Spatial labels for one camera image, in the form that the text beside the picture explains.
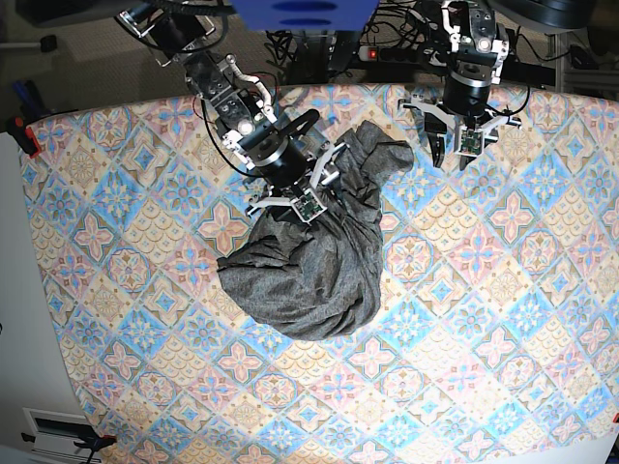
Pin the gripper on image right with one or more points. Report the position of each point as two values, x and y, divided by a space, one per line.
464 114

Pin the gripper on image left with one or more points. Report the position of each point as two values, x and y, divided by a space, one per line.
293 180

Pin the grey t-shirt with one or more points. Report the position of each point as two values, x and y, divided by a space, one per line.
317 281

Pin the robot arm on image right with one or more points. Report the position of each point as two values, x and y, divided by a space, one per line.
469 49

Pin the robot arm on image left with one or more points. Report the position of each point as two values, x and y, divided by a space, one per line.
179 31

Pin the white power strip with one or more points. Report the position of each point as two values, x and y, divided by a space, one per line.
386 54

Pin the patterned tablecloth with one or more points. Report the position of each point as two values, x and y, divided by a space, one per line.
497 333

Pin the red black clamp left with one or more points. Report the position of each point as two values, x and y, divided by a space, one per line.
23 136

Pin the black orange clamp bottom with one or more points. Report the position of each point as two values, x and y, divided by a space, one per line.
95 443

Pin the white vent panel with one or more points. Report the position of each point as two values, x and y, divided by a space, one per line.
53 435

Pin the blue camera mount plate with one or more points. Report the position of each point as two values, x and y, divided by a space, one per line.
309 15

